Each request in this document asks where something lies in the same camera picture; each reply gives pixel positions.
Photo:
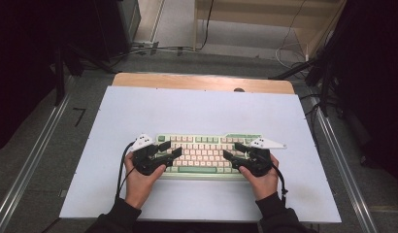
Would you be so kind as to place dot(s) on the light wooden shelf unit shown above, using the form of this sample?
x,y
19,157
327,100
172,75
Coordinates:
x,y
252,14

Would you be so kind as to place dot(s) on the metal floor rail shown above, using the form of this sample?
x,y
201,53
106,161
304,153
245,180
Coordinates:
x,y
346,174
35,155

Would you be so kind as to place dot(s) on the person's right hand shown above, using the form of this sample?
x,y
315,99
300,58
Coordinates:
x,y
263,186

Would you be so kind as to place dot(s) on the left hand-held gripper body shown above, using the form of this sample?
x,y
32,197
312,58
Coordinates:
x,y
147,161

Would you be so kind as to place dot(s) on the person's left hand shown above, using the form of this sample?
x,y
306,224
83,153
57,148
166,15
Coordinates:
x,y
139,187

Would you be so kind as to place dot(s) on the green and pink keyboard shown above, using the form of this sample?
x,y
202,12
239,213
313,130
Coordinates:
x,y
203,152

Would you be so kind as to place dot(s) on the dark round desk grommet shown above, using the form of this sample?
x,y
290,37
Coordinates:
x,y
239,90

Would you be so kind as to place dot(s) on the black cabinet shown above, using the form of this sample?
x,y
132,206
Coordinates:
x,y
117,26

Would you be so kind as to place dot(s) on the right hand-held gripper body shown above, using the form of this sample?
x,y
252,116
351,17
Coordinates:
x,y
258,161

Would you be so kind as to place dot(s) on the black stand leg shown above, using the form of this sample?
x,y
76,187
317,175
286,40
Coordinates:
x,y
291,69

